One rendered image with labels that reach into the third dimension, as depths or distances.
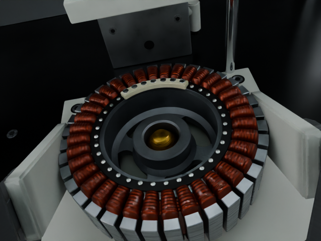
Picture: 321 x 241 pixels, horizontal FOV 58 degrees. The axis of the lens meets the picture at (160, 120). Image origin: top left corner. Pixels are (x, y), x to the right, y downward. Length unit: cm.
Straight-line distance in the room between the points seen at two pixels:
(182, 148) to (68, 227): 8
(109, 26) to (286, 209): 19
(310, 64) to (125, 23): 16
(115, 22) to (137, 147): 13
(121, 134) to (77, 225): 6
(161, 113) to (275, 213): 9
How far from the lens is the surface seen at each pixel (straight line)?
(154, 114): 19
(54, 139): 16
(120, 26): 25
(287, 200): 17
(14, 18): 42
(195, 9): 27
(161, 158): 15
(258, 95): 17
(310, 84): 25
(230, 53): 22
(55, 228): 18
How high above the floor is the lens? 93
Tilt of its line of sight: 48 degrees down
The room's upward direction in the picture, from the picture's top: 12 degrees counter-clockwise
